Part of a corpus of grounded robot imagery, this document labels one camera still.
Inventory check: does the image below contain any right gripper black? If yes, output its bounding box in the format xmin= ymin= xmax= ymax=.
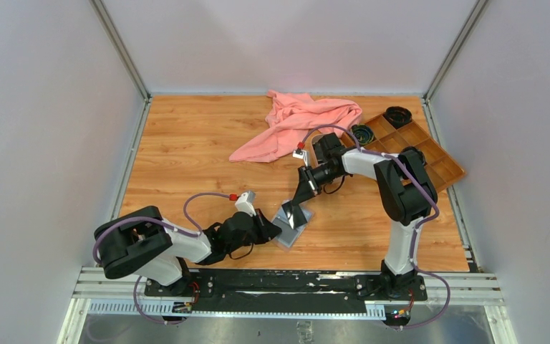
xmin=293 ymin=163 xmax=343 ymax=206

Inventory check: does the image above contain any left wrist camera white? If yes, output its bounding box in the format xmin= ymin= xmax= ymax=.
xmin=235 ymin=191 xmax=256 ymax=216

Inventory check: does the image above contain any aluminium rail frame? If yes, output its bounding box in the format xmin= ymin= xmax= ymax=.
xmin=58 ymin=267 xmax=517 ymax=343

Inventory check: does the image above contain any pink cloth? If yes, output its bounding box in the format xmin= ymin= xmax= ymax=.
xmin=228 ymin=90 xmax=362 ymax=163

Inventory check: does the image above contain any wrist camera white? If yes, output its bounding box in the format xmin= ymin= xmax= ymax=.
xmin=292 ymin=142 xmax=310 ymax=166
xmin=235 ymin=191 xmax=256 ymax=216

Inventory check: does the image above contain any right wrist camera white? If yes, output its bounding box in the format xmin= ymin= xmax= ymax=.
xmin=292 ymin=142 xmax=310 ymax=166

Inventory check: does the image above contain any black coiled item near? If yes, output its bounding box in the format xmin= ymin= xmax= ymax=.
xmin=401 ymin=145 xmax=427 ymax=166

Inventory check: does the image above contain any pink card holder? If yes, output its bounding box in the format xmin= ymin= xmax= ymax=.
xmin=271 ymin=200 xmax=314 ymax=250

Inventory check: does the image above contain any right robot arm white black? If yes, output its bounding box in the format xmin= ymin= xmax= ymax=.
xmin=282 ymin=133 xmax=439 ymax=300

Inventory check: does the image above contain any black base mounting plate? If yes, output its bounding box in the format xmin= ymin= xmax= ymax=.
xmin=142 ymin=269 xmax=428 ymax=315

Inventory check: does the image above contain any brown divided wooden tray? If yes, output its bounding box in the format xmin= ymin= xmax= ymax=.
xmin=360 ymin=112 xmax=466 ymax=191

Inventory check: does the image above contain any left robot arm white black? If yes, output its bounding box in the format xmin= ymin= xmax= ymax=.
xmin=92 ymin=206 xmax=281 ymax=296

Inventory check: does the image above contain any dark green coiled item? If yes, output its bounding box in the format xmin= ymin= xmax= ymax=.
xmin=351 ymin=124 xmax=376 ymax=146

